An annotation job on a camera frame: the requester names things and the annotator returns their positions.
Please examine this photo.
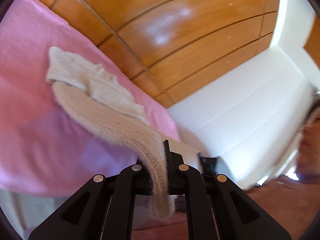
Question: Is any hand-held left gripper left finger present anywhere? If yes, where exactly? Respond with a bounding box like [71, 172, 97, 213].
[28, 164, 153, 240]

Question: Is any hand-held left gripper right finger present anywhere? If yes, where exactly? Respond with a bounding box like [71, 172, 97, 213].
[163, 139, 292, 240]

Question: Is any white knit sweater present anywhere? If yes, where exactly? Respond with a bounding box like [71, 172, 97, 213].
[46, 46, 202, 222]

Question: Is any pink blanket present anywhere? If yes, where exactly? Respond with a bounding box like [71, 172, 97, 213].
[0, 0, 181, 198]

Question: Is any person's head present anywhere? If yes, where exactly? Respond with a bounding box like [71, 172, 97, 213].
[296, 106, 320, 184]

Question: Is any wooden wardrobe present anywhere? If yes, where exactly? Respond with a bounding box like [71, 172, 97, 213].
[21, 0, 279, 109]

